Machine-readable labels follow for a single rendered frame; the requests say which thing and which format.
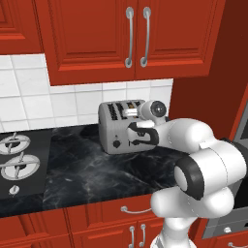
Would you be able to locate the red base cupboard door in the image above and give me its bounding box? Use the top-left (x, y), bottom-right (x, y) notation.
top-left (71, 222), bottom-right (140, 248)
top-left (137, 217), bottom-right (170, 248)

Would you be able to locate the red drawer front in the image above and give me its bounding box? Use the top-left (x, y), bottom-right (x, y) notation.
top-left (0, 208), bottom-right (73, 248)
top-left (65, 193), bottom-right (164, 234)

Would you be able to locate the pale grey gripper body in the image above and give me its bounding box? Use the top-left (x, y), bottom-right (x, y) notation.
top-left (122, 108), bottom-right (140, 119)

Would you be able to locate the silver drawer handle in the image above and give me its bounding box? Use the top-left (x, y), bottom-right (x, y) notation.
top-left (227, 241), bottom-right (248, 248)
top-left (120, 205), bottom-right (153, 215)

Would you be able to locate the silver base cupboard handle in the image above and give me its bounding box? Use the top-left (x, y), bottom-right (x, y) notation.
top-left (139, 223), bottom-right (147, 248)
top-left (128, 225), bottom-right (137, 248)

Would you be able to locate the black hob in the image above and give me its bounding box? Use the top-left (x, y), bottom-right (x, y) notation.
top-left (0, 128), bottom-right (53, 202)

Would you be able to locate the red tall cupboard housing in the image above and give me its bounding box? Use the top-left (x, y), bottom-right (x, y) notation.
top-left (168, 0), bottom-right (248, 248)

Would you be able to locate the red wall cupboard door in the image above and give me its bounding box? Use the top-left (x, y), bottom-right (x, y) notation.
top-left (0, 0), bottom-right (45, 56)
top-left (135, 0), bottom-right (227, 80)
top-left (33, 0), bottom-right (140, 87)

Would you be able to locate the silver toaster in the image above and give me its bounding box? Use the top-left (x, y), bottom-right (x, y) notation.
top-left (98, 99), bottom-right (160, 155)

